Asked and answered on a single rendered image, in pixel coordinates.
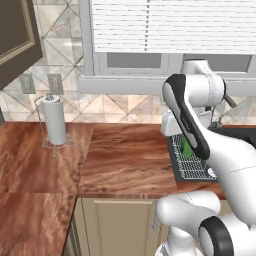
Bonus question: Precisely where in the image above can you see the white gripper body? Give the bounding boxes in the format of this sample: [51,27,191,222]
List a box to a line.
[160,111,184,137]

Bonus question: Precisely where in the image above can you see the beige base cabinet door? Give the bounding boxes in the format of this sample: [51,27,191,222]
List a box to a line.
[81,198,158,256]

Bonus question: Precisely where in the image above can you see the wire paper towel holder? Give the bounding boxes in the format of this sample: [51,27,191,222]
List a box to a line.
[33,92,77,159]

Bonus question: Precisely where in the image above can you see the dark brown wall cupboard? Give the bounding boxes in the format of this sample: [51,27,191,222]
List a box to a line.
[0,0,44,91]

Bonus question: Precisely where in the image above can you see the grey wall outlet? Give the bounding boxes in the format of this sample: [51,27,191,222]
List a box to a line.
[19,73,37,95]
[46,73,65,96]

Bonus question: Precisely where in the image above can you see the black dish drying rack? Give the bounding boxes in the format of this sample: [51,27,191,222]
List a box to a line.
[166,133,220,184]

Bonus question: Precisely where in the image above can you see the white window blinds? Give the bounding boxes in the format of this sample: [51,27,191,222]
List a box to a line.
[91,0,256,55]

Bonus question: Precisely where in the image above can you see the grey cabinet door handle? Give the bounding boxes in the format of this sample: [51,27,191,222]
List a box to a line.
[152,208,159,231]

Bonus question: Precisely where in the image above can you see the grey window frame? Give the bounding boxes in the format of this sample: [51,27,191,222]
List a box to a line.
[77,0,256,97]

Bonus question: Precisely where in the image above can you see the green object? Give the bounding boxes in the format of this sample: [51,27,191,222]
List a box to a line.
[179,137,196,158]

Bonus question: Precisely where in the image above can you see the white paper towel roll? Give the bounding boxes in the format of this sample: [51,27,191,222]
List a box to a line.
[40,94,68,146]

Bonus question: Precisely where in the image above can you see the grey tap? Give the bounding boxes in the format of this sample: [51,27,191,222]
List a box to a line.
[208,93,239,130]

